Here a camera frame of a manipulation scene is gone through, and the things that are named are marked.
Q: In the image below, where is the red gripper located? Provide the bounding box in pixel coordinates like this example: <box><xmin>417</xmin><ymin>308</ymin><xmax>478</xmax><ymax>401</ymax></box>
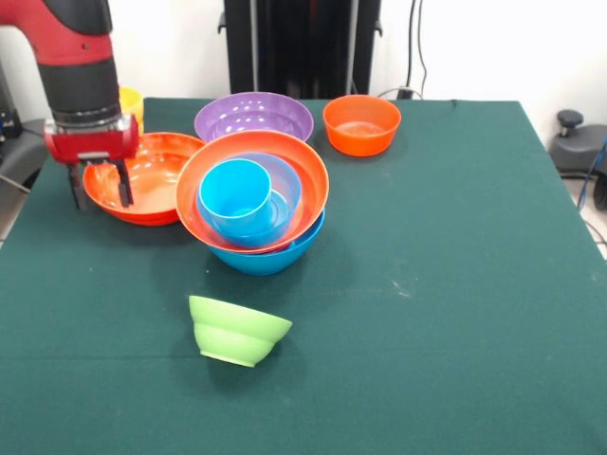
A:
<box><xmin>43</xmin><ymin>113</ymin><xmax>141</xmax><ymax>211</ymax></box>

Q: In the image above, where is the large blue bowl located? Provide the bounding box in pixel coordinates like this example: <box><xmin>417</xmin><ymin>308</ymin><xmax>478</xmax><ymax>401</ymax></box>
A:
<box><xmin>208</xmin><ymin>208</ymin><xmax>327</xmax><ymax>277</ymax></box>

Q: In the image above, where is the grey pedestal foot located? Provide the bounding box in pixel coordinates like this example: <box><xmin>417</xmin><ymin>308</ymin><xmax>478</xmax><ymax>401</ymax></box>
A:
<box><xmin>549</xmin><ymin>109</ymin><xmax>607</xmax><ymax>174</ymax></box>
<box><xmin>0</xmin><ymin>118</ymin><xmax>51</xmax><ymax>191</ymax></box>

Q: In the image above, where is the small blue bowl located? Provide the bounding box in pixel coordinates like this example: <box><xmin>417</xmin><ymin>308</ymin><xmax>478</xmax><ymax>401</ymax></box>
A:
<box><xmin>196</xmin><ymin>152</ymin><xmax>304</xmax><ymax>250</ymax></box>

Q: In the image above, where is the small orange bowl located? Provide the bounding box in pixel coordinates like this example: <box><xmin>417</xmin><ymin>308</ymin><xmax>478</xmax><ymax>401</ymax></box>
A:
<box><xmin>322</xmin><ymin>94</ymin><xmax>402</xmax><ymax>157</ymax></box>

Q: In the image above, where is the yellow cup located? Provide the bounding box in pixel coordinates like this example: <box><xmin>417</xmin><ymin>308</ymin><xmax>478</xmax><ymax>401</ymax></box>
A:
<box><xmin>118</xmin><ymin>85</ymin><xmax>145</xmax><ymax>135</ymax></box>

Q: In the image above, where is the black cable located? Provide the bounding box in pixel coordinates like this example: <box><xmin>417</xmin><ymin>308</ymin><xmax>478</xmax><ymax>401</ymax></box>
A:
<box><xmin>405</xmin><ymin>0</ymin><xmax>431</xmax><ymax>99</ymax></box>

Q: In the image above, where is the blue cup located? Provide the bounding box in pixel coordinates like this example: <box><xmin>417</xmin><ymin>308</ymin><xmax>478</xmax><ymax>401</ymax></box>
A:
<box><xmin>197</xmin><ymin>158</ymin><xmax>273</xmax><ymax>236</ymax></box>

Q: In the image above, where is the dark green tablecloth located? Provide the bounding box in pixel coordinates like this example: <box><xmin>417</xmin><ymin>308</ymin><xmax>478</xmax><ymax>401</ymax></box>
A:
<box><xmin>0</xmin><ymin>97</ymin><xmax>607</xmax><ymax>455</ymax></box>

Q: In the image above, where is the blue cable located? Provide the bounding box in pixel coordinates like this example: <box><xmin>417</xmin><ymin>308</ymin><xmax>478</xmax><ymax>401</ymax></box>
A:
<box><xmin>576</xmin><ymin>136</ymin><xmax>607</xmax><ymax>212</ymax></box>

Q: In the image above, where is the purple bowl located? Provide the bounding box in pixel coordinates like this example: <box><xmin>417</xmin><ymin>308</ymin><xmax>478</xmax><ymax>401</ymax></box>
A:
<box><xmin>193</xmin><ymin>91</ymin><xmax>315</xmax><ymax>143</ymax></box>

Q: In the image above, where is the large orange bowl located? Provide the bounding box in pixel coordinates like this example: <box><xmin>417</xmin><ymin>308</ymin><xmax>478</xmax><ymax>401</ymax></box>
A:
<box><xmin>175</xmin><ymin>130</ymin><xmax>330</xmax><ymax>256</ymax></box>
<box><xmin>83</xmin><ymin>132</ymin><xmax>206</xmax><ymax>228</ymax></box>

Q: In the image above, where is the green bowl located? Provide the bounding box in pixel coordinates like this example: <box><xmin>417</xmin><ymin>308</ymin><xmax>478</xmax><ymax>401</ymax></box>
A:
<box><xmin>189</xmin><ymin>295</ymin><xmax>294</xmax><ymax>369</ymax></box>

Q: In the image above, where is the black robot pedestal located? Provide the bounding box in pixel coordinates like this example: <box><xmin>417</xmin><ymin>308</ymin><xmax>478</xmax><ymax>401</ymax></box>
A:
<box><xmin>217</xmin><ymin>0</ymin><xmax>383</xmax><ymax>100</ymax></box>

